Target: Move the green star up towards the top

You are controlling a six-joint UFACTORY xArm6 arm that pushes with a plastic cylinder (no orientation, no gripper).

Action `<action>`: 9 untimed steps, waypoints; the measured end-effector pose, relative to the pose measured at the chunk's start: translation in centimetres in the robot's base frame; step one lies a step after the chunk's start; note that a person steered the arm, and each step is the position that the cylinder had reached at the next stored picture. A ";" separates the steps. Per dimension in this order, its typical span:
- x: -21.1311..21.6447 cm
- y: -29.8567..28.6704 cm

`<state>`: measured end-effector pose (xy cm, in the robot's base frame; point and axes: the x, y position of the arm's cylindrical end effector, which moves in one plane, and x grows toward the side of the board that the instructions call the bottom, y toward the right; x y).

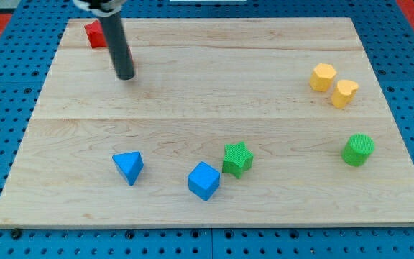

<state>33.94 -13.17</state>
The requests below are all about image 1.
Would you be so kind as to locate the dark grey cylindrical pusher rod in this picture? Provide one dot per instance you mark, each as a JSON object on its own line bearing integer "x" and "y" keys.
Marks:
{"x": 116, "y": 41}

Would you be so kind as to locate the white black robot end mount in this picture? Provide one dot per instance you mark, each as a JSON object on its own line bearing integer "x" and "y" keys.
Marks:
{"x": 100, "y": 8}

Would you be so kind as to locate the green star block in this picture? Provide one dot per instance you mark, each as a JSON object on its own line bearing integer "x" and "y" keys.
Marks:
{"x": 237, "y": 159}

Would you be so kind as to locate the red block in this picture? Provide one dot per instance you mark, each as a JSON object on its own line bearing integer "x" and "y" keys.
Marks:
{"x": 95, "y": 34}

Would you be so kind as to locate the blue triangle block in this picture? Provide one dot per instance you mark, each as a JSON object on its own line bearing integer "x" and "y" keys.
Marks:
{"x": 129, "y": 165}

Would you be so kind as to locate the wooden board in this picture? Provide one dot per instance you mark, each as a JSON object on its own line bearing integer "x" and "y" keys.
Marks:
{"x": 201, "y": 84}

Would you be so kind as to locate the blue cube block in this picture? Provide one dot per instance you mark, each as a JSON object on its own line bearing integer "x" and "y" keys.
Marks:
{"x": 204, "y": 180}

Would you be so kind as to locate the yellow hexagon block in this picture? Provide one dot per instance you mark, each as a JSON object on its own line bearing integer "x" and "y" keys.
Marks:
{"x": 322, "y": 77}

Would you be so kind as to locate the yellow heart block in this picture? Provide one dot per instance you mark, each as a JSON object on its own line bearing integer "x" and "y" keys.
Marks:
{"x": 344, "y": 92}

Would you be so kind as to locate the green cylinder block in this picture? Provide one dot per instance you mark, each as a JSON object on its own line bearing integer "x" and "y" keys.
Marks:
{"x": 358, "y": 149}

